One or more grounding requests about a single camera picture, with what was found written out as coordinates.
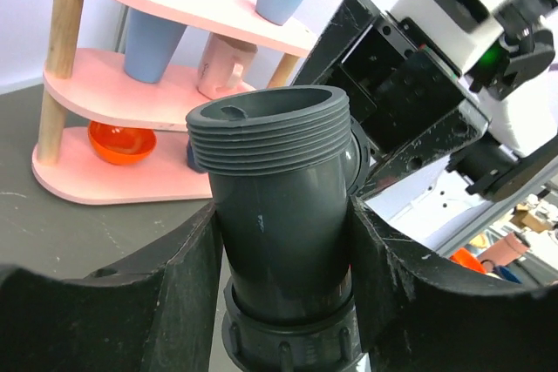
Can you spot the pink translucent mug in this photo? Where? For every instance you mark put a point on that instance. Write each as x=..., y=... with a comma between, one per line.
x=223, y=66

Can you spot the orange bowl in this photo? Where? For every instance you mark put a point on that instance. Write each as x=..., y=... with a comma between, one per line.
x=120, y=145

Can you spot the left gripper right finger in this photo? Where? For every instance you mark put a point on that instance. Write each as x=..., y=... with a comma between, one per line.
x=418, y=311

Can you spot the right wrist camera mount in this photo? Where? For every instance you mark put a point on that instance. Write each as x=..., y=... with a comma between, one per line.
x=453, y=6

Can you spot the small blue cup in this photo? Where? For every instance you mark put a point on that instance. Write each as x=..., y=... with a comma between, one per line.
x=150, y=44

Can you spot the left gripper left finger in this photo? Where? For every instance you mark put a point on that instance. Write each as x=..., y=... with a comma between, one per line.
x=153, y=310

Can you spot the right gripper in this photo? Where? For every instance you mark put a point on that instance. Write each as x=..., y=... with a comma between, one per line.
x=403, y=96

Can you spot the grey plastic pipe fitting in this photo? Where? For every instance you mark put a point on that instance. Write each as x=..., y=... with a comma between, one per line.
x=275, y=163

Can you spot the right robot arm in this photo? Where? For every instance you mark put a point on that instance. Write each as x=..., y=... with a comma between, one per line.
x=509, y=85

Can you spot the pink three-tier shelf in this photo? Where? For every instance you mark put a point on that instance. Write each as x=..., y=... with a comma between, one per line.
x=92, y=83

